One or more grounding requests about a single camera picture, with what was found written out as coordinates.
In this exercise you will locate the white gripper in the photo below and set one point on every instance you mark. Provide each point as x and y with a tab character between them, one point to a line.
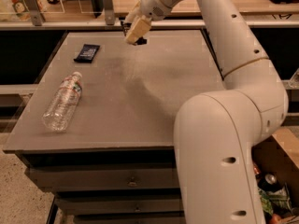
149	3

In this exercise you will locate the chocolate rxbar black wrapper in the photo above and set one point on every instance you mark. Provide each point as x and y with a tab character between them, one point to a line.
126	27

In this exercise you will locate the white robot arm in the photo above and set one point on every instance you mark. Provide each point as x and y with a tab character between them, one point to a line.
215	131

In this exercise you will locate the blueberry rxbar dark blue wrapper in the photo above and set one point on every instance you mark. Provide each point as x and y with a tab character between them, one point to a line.
87	53

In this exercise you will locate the colourful snack package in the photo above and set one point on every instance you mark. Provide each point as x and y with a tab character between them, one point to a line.
22	10

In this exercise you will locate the clear plastic water bottle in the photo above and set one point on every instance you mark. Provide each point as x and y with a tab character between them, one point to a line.
63	104

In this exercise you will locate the grey drawer cabinet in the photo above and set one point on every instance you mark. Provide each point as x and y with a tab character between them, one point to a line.
115	162

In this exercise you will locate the brown soda can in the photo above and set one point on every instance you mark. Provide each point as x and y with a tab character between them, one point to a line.
257	170

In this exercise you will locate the cardboard box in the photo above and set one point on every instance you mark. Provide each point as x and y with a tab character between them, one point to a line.
279	155

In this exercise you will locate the dark soda can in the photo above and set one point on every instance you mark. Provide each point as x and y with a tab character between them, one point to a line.
268	183

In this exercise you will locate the green snack bag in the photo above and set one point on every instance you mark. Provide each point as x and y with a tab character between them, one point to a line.
266	203

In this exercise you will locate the red apple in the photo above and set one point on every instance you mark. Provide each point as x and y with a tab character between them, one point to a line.
275	219

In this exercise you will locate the metal rail with brackets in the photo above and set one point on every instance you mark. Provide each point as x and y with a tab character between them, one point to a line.
78	15

